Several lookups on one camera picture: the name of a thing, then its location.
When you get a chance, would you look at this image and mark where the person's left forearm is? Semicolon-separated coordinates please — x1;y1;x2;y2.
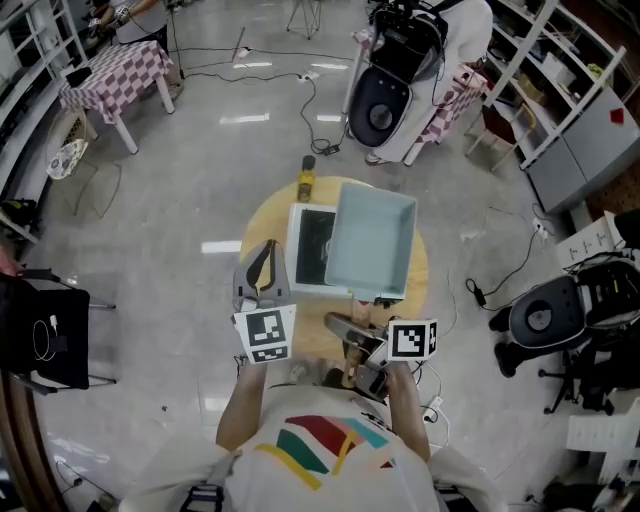
215;357;269;451

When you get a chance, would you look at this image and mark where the black office chair base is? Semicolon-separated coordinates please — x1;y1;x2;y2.
538;349;616;416

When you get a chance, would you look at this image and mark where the white cardboard box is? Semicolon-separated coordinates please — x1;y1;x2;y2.
554;212;626;266

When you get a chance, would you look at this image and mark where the person's white printed shirt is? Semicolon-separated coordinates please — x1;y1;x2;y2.
119;383;506;512

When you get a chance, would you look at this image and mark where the black fabric chair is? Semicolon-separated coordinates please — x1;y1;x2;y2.
0;269;117;396

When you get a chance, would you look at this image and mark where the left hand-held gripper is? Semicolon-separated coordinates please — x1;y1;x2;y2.
231;240;299;366

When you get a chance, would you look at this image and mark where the brown wooden bench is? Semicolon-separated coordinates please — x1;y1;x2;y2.
0;369;56;512

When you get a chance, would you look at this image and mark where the wire stool floral cushion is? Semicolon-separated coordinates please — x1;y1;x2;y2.
45;107;124;221

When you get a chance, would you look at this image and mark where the black harness strap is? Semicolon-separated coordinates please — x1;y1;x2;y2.
434;482;466;512
179;483;224;512

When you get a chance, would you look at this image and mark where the light blue square pan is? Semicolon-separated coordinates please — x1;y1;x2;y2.
323;182;419;389

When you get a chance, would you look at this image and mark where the white open shelf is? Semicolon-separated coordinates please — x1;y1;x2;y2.
0;0;96;246
482;0;629;171

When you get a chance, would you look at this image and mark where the wooden frame chair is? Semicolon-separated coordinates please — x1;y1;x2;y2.
464;99;539;171

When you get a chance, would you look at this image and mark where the round wooden table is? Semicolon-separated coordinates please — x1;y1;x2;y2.
239;174;430;361

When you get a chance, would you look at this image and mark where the white power strip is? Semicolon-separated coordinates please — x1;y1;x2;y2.
422;395;445;424

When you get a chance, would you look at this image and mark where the white charger cable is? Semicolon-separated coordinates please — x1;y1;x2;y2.
32;314;64;362

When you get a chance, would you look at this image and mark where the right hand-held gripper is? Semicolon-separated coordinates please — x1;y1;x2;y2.
323;312;440;402

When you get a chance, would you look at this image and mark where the grey cabinet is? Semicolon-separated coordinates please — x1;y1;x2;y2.
527;84;640;214

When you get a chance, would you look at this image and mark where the yellow oil bottle black cap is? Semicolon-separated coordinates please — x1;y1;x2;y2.
297;154;320;202

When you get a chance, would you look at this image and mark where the person's right forearm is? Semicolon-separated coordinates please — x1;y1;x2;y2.
384;359;432;462

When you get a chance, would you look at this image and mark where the checkered cloth table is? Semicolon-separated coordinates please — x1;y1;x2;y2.
352;29;489;166
58;39;176;155

